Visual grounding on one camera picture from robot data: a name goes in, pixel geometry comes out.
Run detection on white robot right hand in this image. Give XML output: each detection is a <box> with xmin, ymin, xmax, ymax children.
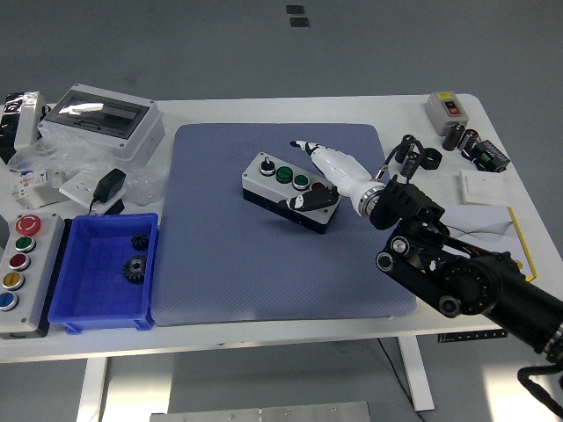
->
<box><xmin>275</xmin><ymin>139</ymin><xmax>375</xmax><ymax>215</ymax></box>

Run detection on grey four-button control box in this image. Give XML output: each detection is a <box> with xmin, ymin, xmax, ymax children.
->
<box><xmin>241</xmin><ymin>151</ymin><xmax>342</xmax><ymax>235</ymax></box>

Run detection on grey five-button control station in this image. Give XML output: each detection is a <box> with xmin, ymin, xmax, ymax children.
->
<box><xmin>0</xmin><ymin>213</ymin><xmax>66</xmax><ymax>339</ymax></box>

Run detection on black cylindrical capacitor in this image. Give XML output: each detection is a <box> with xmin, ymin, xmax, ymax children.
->
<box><xmin>442</xmin><ymin>122</ymin><xmax>465</xmax><ymax>152</ymax></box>
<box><xmin>457</xmin><ymin>127</ymin><xmax>480</xmax><ymax>156</ymax></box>
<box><xmin>400</xmin><ymin>151</ymin><xmax>421</xmax><ymax>178</ymax></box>
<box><xmin>394</xmin><ymin>135</ymin><xmax>417</xmax><ymax>164</ymax></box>

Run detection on black hex nut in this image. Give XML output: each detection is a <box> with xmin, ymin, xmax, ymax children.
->
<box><xmin>420</xmin><ymin>148</ymin><xmax>443</xmax><ymax>171</ymax></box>

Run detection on blue-grey table mat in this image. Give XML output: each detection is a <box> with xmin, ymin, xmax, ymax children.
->
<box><xmin>149</xmin><ymin>122</ymin><xmax>418</xmax><ymax>327</ymax></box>

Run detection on black module with green terminal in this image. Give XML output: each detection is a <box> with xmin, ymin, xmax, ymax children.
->
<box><xmin>468</xmin><ymin>139</ymin><xmax>511</xmax><ymax>173</ymax></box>

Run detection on yellow and white carton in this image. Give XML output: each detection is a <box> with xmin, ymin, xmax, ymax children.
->
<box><xmin>439</xmin><ymin>205</ymin><xmax>538</xmax><ymax>283</ymax></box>

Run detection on clear plastic bag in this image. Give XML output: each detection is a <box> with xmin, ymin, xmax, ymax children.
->
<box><xmin>7</xmin><ymin>130</ymin><xmax>171</xmax><ymax>207</ymax></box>

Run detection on black table height controller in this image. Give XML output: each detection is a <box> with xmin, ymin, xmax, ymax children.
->
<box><xmin>437</xmin><ymin>330</ymin><xmax>509</xmax><ymax>345</ymax></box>

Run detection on white table leg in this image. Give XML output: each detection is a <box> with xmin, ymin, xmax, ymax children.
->
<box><xmin>398</xmin><ymin>336</ymin><xmax>435</xmax><ymax>412</ymax></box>
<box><xmin>75</xmin><ymin>356</ymin><xmax>109</xmax><ymax>422</ymax></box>

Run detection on large black gear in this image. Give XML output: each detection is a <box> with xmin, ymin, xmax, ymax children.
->
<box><xmin>121</xmin><ymin>254</ymin><xmax>149</xmax><ymax>286</ymax></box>

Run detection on black power adapter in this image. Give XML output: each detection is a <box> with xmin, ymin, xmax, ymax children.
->
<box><xmin>89</xmin><ymin>168</ymin><xmax>128</xmax><ymax>216</ymax></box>

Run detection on grey metal plate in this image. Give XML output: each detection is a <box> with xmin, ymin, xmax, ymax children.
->
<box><xmin>149</xmin><ymin>400</ymin><xmax>371</xmax><ymax>422</ymax></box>

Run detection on blue plastic bin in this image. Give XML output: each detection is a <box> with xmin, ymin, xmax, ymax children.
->
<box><xmin>47</xmin><ymin>213</ymin><xmax>159</xmax><ymax>335</ymax></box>

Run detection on white circuit breaker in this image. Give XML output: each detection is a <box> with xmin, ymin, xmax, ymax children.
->
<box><xmin>11</xmin><ymin>169</ymin><xmax>67</xmax><ymax>208</ymax></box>

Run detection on white box with black wrapper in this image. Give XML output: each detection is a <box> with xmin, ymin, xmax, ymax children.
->
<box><xmin>0</xmin><ymin>91</ymin><xmax>48</xmax><ymax>164</ymax></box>

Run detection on grey two-button switch box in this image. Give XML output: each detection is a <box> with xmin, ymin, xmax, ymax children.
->
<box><xmin>425</xmin><ymin>91</ymin><xmax>470</xmax><ymax>136</ymax></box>

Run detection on white wall switch plate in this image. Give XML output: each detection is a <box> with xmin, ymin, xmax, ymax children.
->
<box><xmin>460</xmin><ymin>169</ymin><xmax>511</xmax><ymax>206</ymax></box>

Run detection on thin black cable under table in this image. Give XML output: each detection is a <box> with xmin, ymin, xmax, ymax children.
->
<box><xmin>377</xmin><ymin>338</ymin><xmax>426</xmax><ymax>422</ymax></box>

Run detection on grey enclosure with clear lid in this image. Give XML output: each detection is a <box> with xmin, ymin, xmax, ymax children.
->
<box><xmin>37</xmin><ymin>84</ymin><xmax>165</xmax><ymax>167</ymax></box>

